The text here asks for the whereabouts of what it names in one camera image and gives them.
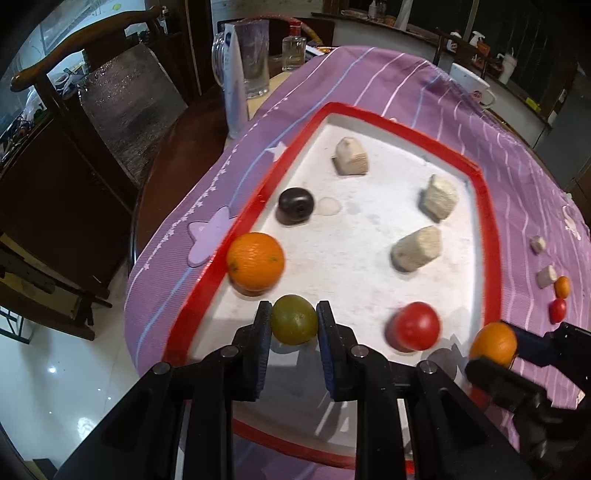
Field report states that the orange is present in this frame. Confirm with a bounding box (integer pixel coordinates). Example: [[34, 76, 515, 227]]
[[469, 322, 518, 368]]

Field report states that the beige cake block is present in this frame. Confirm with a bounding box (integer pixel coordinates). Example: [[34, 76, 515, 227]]
[[420, 175, 459, 222], [391, 226, 443, 272], [334, 137, 369, 175]]

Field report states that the beige cake block right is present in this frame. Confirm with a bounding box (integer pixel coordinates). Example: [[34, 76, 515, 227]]
[[420, 175, 459, 222]]

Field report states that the small orange fruit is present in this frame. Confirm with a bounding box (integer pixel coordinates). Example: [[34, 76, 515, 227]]
[[554, 276, 571, 299]]

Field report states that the beige cake block far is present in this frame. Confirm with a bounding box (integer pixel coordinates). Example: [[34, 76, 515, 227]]
[[334, 137, 369, 175]]

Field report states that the white mug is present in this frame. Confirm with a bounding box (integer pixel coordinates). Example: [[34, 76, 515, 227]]
[[450, 63, 497, 109]]

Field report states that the beige cake block middle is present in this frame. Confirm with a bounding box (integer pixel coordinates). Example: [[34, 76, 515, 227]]
[[391, 226, 443, 272]]

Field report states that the small red tomato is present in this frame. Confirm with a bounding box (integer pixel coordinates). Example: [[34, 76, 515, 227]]
[[549, 298, 567, 324]]

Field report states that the green round fruit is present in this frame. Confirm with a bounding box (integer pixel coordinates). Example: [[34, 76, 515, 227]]
[[270, 294, 318, 346]]

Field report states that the dark plum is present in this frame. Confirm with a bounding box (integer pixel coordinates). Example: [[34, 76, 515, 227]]
[[276, 187, 315, 225]]

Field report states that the glass pitcher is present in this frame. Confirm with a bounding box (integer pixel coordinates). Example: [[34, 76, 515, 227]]
[[211, 19, 270, 99]]

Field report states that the wooden chair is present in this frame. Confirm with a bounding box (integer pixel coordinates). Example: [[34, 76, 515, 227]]
[[1, 7, 197, 287]]

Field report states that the clear bottle red cap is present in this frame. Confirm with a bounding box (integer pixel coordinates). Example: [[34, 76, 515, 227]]
[[281, 20, 307, 71]]

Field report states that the red rimmed white tray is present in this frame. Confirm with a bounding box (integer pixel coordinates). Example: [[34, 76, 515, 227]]
[[162, 102, 503, 470]]

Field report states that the small beige block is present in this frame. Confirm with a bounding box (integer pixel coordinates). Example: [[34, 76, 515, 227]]
[[536, 265, 558, 289], [530, 235, 547, 255]]

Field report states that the purple striped tablecloth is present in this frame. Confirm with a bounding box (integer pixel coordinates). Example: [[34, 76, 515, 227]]
[[124, 46, 590, 372]]

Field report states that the large orange fruit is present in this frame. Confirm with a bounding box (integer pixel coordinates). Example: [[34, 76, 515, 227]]
[[226, 232, 286, 294]]

